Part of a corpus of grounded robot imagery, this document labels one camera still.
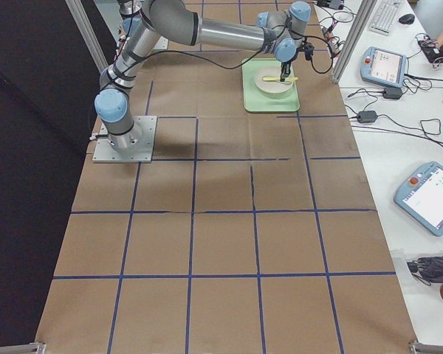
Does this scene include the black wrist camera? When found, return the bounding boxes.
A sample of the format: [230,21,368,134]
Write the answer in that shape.
[298,41,315,61]

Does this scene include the aluminium frame post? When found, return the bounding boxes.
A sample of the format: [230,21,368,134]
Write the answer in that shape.
[331,0,377,84]

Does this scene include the upper blue teach pendant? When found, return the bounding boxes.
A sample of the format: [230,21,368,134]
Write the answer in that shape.
[360,46,407,88]

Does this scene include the black power adapter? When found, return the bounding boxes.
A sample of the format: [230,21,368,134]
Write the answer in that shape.
[357,110,378,124]
[382,87,403,100]

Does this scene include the blue teach pendant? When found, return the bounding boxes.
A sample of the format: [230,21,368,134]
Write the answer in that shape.
[360,46,407,88]
[394,162,443,237]

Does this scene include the mint green plastic tray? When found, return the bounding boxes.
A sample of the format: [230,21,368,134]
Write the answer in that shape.
[242,58,300,113]

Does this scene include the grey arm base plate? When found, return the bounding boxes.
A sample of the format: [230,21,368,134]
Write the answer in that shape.
[92,116,157,163]

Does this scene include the black power adapter lower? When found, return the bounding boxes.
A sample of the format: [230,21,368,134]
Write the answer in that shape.
[357,110,378,124]

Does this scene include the white computer keyboard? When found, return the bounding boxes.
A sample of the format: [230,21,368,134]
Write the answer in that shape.
[368,0,404,36]

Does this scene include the cream round plate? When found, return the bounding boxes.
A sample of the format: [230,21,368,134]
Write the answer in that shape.
[254,66,296,97]

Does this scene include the black power adapter upper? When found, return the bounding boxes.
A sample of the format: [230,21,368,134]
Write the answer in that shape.
[382,87,403,100]

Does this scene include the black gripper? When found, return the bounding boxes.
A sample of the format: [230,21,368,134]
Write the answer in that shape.
[280,62,291,82]

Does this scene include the folded dark umbrella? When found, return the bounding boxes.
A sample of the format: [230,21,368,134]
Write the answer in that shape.
[407,255,443,286]

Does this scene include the yellow plastic fork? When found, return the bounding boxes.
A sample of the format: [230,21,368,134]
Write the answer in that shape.
[261,76,298,83]

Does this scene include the lower blue teach pendant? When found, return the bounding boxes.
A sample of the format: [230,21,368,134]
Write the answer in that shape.
[394,162,443,237]

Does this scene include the black computer mouse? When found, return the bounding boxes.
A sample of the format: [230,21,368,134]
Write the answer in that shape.
[398,13,416,25]

